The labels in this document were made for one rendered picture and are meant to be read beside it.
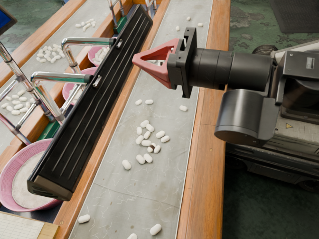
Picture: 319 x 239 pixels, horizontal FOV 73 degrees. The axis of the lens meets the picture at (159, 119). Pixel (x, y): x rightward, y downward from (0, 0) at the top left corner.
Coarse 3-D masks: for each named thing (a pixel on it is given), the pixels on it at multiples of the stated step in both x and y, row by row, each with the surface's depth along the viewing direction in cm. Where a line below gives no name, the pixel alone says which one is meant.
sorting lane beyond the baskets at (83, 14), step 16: (96, 0) 170; (112, 0) 168; (80, 16) 155; (96, 16) 152; (64, 32) 141; (80, 32) 139; (80, 48) 127; (32, 64) 120; (48, 64) 119; (64, 64) 118; (32, 112) 96; (0, 128) 92; (0, 144) 86
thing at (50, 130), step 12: (0, 48) 67; (12, 60) 71; (12, 84) 73; (24, 84) 78; (0, 96) 70; (36, 96) 83; (0, 120) 70; (24, 120) 79; (12, 132) 76; (48, 132) 91; (24, 144) 81
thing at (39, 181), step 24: (144, 24) 69; (120, 48) 57; (96, 72) 49; (120, 72) 55; (96, 96) 47; (72, 120) 41; (96, 120) 45; (72, 144) 40; (96, 144) 44; (48, 168) 35; (72, 168) 39; (48, 192) 36; (72, 192) 38
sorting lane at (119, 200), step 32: (192, 0) 155; (160, 32) 130; (160, 96) 95; (192, 96) 94; (128, 128) 86; (160, 128) 84; (192, 128) 83; (128, 160) 76; (160, 160) 75; (96, 192) 70; (128, 192) 69; (160, 192) 68; (96, 224) 64; (128, 224) 63; (160, 224) 62
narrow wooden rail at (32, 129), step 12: (132, 0) 172; (120, 12) 153; (108, 24) 138; (96, 36) 129; (108, 36) 140; (84, 48) 122; (96, 48) 127; (84, 60) 117; (72, 72) 108; (84, 72) 118; (60, 84) 103; (60, 96) 101; (36, 120) 89; (48, 120) 95; (24, 132) 86; (36, 132) 89; (12, 144) 82; (0, 156) 79; (12, 156) 79; (0, 168) 76; (12, 168) 79; (0, 204) 76
